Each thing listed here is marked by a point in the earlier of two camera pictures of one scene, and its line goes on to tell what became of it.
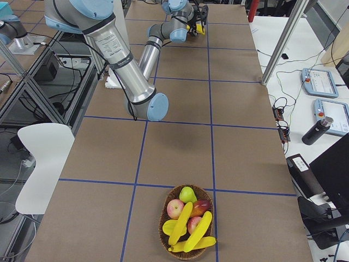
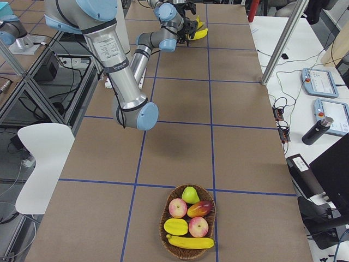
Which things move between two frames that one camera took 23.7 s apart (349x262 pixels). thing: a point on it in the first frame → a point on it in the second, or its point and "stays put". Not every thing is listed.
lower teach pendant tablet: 338,110 stays put
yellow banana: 198,232 → 200,34
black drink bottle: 317,130 stays put
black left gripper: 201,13 → 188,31
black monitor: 331,170 stays put
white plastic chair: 50,144 stays put
